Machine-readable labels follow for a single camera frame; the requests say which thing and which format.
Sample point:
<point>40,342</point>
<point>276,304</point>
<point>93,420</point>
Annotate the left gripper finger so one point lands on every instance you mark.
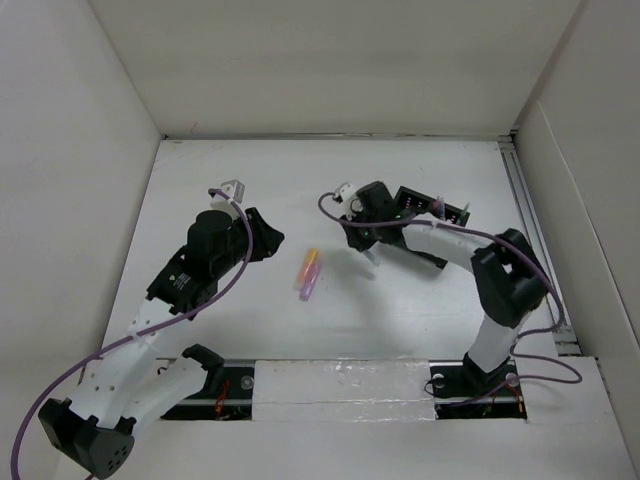
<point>268,251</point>
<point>262,232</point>

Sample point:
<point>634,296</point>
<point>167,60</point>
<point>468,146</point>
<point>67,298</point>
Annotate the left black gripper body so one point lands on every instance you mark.
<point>226,262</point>

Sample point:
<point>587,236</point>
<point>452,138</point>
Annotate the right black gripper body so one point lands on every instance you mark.
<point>364,236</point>

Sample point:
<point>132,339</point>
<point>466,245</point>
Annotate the pink highlighter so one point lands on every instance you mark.
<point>310,280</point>

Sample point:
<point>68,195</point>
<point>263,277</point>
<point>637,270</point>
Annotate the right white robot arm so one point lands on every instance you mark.
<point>508,276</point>

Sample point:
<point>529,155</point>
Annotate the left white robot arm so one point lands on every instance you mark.
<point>97,425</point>

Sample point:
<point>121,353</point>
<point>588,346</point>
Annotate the black two-slot pen holder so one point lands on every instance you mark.
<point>408,199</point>

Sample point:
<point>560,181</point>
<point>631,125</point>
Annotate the orange highlighter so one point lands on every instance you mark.
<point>310,259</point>

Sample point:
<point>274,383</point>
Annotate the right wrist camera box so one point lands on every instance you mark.
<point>344,192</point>

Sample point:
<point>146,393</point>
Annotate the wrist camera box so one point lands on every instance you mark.
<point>344,192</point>
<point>227,195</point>

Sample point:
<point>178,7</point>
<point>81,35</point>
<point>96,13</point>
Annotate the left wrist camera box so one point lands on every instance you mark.
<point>227,195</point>

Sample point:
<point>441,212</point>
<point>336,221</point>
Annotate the aluminium rail right side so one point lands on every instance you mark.
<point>564,336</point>

